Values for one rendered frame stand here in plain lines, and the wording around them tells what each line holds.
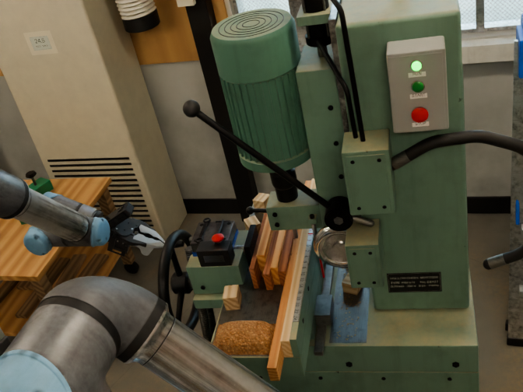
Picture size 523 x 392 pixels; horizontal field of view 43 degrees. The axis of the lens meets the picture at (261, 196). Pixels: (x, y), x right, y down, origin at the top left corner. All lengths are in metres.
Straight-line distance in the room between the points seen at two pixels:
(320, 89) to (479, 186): 1.90
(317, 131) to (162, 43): 1.78
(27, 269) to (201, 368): 1.81
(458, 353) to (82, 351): 0.98
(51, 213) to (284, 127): 0.58
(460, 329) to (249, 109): 0.69
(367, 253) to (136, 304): 0.65
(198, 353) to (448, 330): 0.81
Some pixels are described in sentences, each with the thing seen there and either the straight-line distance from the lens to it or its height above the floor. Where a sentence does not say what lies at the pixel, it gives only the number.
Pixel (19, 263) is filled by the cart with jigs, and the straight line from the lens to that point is 2.72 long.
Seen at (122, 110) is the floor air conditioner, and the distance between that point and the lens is 3.00.
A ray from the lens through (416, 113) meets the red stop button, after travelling 1.24.
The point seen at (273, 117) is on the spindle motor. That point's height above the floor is 1.33.
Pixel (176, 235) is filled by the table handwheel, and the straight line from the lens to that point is 1.79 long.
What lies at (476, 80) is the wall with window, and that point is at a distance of 2.89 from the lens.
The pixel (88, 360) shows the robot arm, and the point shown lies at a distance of 0.82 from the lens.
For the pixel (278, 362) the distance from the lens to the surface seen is 1.40.
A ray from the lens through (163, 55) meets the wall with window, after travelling 3.11.
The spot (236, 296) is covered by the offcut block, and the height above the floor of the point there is 0.94.
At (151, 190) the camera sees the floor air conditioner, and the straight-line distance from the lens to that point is 3.20.
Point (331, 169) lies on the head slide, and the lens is 1.44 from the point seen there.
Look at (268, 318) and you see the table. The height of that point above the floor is 0.90.
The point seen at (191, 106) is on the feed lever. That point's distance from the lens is 1.33.
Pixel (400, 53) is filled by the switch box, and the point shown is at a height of 1.48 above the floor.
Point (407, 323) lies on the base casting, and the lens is 1.61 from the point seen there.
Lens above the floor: 1.96
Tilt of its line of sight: 34 degrees down
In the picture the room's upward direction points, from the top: 13 degrees counter-clockwise
